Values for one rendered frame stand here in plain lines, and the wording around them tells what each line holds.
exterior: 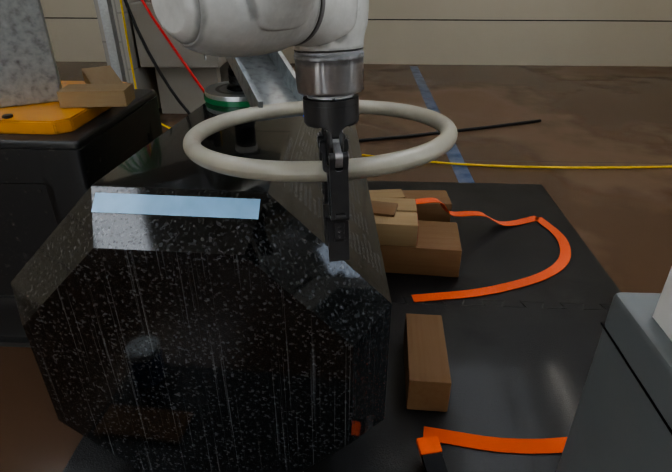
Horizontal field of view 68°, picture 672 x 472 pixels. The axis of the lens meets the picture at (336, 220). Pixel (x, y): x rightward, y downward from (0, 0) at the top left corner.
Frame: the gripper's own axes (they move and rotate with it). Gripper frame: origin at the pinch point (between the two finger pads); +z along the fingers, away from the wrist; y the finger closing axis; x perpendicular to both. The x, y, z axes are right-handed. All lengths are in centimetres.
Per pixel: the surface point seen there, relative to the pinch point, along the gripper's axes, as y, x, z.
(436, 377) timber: 41, -32, 68
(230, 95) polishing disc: 78, 19, -8
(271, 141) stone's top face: 46.1, 8.6, -2.7
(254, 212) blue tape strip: 16.8, 12.6, 2.5
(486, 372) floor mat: 53, -53, 79
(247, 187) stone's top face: 21.5, 13.6, -0.7
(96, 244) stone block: 18.5, 41.2, 6.8
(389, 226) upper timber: 110, -35, 52
